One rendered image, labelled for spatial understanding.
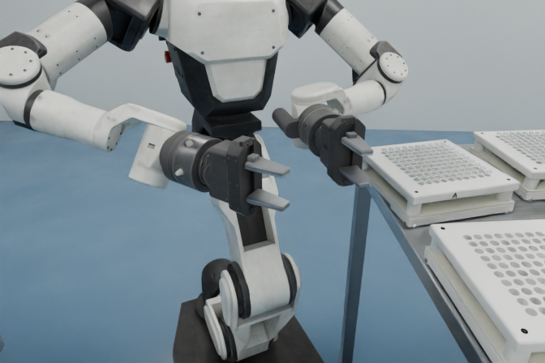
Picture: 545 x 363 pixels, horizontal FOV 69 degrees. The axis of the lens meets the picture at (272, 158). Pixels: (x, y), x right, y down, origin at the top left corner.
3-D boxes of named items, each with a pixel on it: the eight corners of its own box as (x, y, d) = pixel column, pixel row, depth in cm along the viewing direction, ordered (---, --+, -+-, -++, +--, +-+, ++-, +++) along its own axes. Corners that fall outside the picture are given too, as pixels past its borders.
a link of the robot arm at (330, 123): (379, 114, 66) (348, 95, 76) (324, 120, 63) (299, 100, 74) (371, 182, 71) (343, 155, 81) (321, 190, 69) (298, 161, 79)
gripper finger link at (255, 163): (280, 180, 54) (243, 168, 57) (292, 171, 56) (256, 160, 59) (280, 169, 53) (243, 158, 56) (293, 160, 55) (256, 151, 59)
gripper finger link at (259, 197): (292, 199, 58) (257, 187, 61) (280, 209, 56) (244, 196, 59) (291, 208, 59) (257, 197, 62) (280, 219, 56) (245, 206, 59)
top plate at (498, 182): (444, 145, 104) (446, 138, 103) (518, 190, 82) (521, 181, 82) (358, 155, 99) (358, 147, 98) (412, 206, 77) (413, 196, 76)
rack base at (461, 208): (442, 163, 106) (443, 155, 105) (512, 211, 85) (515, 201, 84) (356, 172, 101) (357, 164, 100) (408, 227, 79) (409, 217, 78)
